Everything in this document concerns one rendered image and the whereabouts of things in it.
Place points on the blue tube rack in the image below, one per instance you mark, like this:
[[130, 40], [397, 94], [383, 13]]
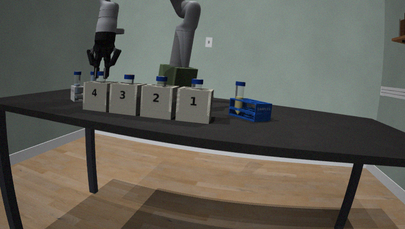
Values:
[[261, 112]]

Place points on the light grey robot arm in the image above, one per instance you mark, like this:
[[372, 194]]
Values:
[[184, 34]]

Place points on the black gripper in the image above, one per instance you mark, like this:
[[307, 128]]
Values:
[[103, 47]]

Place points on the white tube rack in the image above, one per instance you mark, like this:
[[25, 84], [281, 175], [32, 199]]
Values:
[[73, 94]]

